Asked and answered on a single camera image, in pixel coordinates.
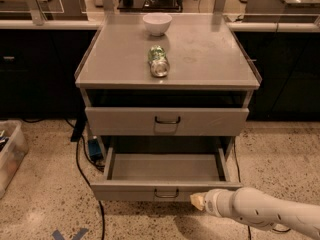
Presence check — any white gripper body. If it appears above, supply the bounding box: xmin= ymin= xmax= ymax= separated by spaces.
xmin=204 ymin=189 xmax=234 ymax=218

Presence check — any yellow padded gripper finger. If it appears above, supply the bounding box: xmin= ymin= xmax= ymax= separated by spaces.
xmin=190 ymin=193 xmax=205 ymax=211

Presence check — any grey drawer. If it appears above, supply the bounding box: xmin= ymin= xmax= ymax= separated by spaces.
xmin=91 ymin=149 xmax=242 ymax=202
xmin=85 ymin=107 xmax=249 ymax=136

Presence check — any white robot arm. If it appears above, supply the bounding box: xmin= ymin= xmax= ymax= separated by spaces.
xmin=190 ymin=187 xmax=320 ymax=240

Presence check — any grey top drawer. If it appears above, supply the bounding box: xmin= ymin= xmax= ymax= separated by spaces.
xmin=85 ymin=107 xmax=249 ymax=136

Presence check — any grey metal drawer cabinet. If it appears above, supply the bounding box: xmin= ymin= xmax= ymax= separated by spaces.
xmin=74 ymin=12 xmax=263 ymax=162

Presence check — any blue power box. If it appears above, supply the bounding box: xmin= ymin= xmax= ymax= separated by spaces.
xmin=87 ymin=139 xmax=102 ymax=161

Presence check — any green soda can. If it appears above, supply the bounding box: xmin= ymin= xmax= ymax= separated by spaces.
xmin=148 ymin=45 xmax=170 ymax=78

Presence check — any white ceramic bowl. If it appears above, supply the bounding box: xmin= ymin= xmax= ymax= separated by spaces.
xmin=143 ymin=13 xmax=172 ymax=36

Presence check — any clear plastic storage bin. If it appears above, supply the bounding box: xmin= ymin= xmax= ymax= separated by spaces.
xmin=0 ymin=120 xmax=29 ymax=198

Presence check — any metal middle drawer handle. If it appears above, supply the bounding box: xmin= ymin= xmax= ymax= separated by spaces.
xmin=154 ymin=189 xmax=179 ymax=199

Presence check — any black floor cable right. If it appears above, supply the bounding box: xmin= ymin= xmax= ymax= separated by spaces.
xmin=232 ymin=140 xmax=292 ymax=240

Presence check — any black floor cable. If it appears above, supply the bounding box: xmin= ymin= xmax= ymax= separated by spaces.
xmin=232 ymin=140 xmax=292 ymax=240
xmin=64 ymin=118 xmax=107 ymax=240

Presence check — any black top drawer handle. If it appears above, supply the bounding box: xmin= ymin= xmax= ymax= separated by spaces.
xmin=154 ymin=116 xmax=181 ymax=125

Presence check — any black floor cable left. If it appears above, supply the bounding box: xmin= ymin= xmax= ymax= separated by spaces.
xmin=64 ymin=118 xmax=107 ymax=240

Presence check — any long counter rail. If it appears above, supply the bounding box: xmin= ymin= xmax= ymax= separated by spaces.
xmin=0 ymin=20 xmax=320 ymax=33

